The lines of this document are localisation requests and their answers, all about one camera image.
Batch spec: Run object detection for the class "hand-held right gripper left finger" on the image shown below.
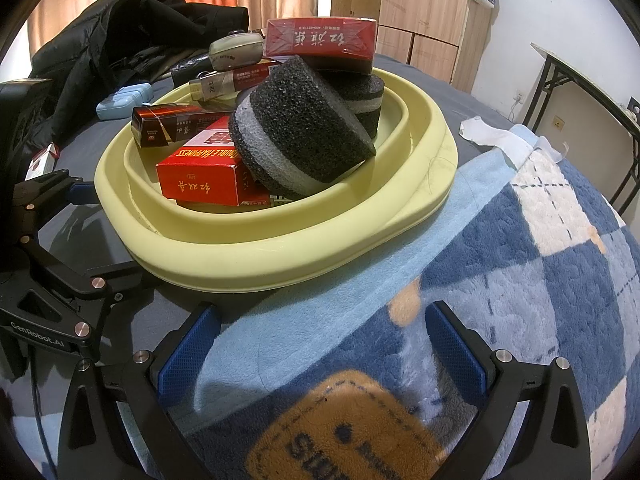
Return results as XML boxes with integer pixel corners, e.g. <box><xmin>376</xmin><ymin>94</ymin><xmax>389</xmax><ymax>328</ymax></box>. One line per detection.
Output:
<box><xmin>57</xmin><ymin>301</ymin><xmax>221</xmax><ymax>480</ymax></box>

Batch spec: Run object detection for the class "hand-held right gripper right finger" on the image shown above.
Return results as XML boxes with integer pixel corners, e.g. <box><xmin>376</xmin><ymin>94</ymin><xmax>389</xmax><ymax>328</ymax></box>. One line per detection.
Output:
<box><xmin>425</xmin><ymin>301</ymin><xmax>592</xmax><ymax>480</ymax></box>

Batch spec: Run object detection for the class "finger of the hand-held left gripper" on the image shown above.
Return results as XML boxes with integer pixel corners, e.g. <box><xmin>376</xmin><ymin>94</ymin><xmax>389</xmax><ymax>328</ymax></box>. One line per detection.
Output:
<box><xmin>30</xmin><ymin>247</ymin><xmax>163</xmax><ymax>361</ymax></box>
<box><xmin>12</xmin><ymin>169</ymin><xmax>98</xmax><ymax>261</ymax></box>

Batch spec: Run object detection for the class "black red box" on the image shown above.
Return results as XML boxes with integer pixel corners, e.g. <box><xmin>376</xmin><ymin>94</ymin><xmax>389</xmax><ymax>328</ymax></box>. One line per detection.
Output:
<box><xmin>131</xmin><ymin>101</ymin><xmax>251</xmax><ymax>149</ymax></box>

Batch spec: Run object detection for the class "red white box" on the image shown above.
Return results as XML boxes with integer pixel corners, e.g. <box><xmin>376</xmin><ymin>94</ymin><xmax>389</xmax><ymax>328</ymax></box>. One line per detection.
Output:
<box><xmin>155</xmin><ymin>116</ymin><xmax>273</xmax><ymax>207</ymax></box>

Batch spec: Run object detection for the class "pale yellow plastic basin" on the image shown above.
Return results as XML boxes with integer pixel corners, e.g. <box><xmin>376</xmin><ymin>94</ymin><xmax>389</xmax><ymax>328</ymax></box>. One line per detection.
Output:
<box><xmin>94</xmin><ymin>67</ymin><xmax>459</xmax><ymax>292</ymax></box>

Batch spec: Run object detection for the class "plain red box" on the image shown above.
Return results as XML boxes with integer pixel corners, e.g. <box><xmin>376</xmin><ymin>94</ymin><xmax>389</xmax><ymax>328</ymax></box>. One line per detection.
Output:
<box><xmin>175</xmin><ymin>192</ymin><xmax>291</xmax><ymax>211</ymax></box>

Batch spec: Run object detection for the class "silver red carton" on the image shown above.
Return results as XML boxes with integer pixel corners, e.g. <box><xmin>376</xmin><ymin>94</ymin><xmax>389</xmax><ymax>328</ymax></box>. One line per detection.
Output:
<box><xmin>189</xmin><ymin>60</ymin><xmax>281</xmax><ymax>102</ymax></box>

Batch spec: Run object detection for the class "black foam cylinder white band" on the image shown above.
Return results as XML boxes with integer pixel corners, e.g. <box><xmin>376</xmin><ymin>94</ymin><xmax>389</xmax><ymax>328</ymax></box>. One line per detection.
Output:
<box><xmin>320</xmin><ymin>70</ymin><xmax>386</xmax><ymax>138</ymax></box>
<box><xmin>227</xmin><ymin>55</ymin><xmax>377</xmax><ymax>200</ymax></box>

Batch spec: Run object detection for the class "red long carton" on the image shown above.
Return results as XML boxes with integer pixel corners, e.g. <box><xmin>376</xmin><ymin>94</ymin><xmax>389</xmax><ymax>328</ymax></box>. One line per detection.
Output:
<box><xmin>263</xmin><ymin>17</ymin><xmax>378</xmax><ymax>73</ymax></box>

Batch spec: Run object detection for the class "small red white pack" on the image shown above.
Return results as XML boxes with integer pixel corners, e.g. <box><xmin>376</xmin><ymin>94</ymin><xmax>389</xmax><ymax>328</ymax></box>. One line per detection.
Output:
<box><xmin>27</xmin><ymin>142</ymin><xmax>58</xmax><ymax>181</ymax></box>

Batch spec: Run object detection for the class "blue white checked blanket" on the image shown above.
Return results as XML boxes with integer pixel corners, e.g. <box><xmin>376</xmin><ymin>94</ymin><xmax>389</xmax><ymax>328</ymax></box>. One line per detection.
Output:
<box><xmin>10</xmin><ymin>122</ymin><xmax>640</xmax><ymax>480</ymax></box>

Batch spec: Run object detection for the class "light blue case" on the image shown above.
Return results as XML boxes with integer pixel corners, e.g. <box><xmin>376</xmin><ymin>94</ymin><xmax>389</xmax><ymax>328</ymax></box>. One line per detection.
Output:
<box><xmin>96</xmin><ymin>82</ymin><xmax>153</xmax><ymax>121</ymax></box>

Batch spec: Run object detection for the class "black jacket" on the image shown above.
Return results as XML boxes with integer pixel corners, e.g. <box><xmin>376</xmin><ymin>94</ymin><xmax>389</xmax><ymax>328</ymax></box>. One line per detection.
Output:
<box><xmin>30</xmin><ymin>0</ymin><xmax>251</xmax><ymax>133</ymax></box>

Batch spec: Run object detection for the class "wooden wardrobe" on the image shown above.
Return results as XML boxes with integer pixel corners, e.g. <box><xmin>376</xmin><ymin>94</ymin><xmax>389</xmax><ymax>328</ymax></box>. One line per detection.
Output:
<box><xmin>330</xmin><ymin>0</ymin><xmax>496</xmax><ymax>93</ymax></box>

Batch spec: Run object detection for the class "dark gripper cable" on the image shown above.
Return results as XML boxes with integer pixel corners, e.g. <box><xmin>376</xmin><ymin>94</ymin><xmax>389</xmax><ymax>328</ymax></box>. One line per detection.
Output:
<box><xmin>27</xmin><ymin>350</ymin><xmax>56</xmax><ymax>480</ymax></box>

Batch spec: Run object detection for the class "black frame folding table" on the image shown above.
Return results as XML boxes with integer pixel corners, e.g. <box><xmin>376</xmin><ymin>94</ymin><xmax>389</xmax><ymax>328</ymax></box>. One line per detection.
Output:
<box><xmin>522</xmin><ymin>42</ymin><xmax>640</xmax><ymax>221</ymax></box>

